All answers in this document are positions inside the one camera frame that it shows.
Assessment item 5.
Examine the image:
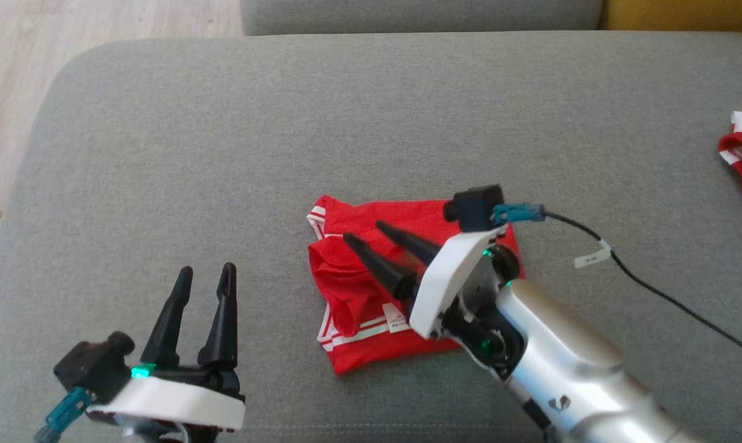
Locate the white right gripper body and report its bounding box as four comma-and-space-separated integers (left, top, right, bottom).
408, 225, 525, 376

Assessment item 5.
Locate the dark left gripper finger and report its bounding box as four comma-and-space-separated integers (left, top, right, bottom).
197, 262, 238, 370
140, 266, 194, 369

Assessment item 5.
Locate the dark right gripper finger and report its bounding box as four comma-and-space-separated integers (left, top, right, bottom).
376, 221, 441, 268
343, 233, 418, 300

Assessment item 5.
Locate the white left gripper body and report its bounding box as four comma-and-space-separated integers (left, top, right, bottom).
88, 368, 246, 429

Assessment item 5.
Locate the red Bulls 23 jersey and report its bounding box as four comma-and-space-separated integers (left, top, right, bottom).
306, 195, 525, 376

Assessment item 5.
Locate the grey sofa seat cushion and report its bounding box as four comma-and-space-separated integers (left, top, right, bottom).
0, 31, 742, 443

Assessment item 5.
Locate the grey sofa back cushion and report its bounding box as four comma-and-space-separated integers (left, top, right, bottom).
241, 0, 604, 36

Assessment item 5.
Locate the yellow sofa cushion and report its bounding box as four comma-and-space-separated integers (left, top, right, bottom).
599, 0, 742, 33

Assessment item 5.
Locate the right black cable teal plug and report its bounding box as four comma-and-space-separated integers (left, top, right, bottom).
491, 203, 742, 365

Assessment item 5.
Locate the white right cable label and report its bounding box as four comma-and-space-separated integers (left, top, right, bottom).
574, 240, 612, 269

